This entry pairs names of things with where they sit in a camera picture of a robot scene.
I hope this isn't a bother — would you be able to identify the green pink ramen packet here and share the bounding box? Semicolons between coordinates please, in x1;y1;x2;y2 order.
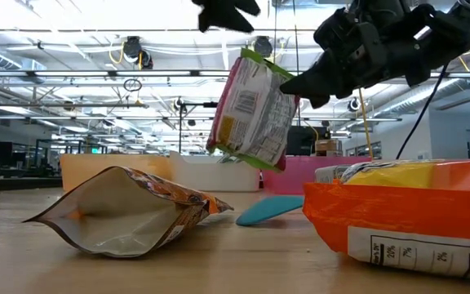
205;47;302;173

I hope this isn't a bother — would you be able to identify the orange plastic bin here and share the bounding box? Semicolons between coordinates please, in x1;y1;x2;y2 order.
59;153;174;193

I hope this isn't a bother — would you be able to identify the orange ramen packet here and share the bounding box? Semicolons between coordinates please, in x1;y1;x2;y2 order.
301;158;470;283

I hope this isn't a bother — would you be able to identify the white plastic bin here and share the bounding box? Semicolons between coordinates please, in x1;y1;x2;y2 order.
168;150;261;193

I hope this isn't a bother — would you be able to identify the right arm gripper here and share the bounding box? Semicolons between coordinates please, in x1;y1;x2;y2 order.
279;6;389;110

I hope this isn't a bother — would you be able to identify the orange brown snack pouch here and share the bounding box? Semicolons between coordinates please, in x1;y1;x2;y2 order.
22;165;235;260

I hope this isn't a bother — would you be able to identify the silver ventilation duct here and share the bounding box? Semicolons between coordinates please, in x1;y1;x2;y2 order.
371;60;470;120

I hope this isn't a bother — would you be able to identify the black ceiling cable reel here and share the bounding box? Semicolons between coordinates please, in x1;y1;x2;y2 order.
346;96;362;114
122;35;155;71
172;96;188;114
253;35;275;56

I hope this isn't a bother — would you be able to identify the yellow cable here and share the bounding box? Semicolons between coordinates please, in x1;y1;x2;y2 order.
357;87;374;159

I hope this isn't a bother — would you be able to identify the teal round lid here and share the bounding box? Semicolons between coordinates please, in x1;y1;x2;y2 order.
235;194;306;228

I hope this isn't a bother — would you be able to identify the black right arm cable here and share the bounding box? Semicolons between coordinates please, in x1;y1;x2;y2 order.
396;63;450;160

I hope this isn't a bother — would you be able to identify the red plastic bin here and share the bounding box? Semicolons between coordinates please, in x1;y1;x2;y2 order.
260;155;373;196

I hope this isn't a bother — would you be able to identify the black hanging cable ring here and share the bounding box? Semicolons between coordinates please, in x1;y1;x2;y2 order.
123;78;144;94

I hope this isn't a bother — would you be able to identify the black background rig frame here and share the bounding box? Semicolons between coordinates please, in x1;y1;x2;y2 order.
177;101;246;156

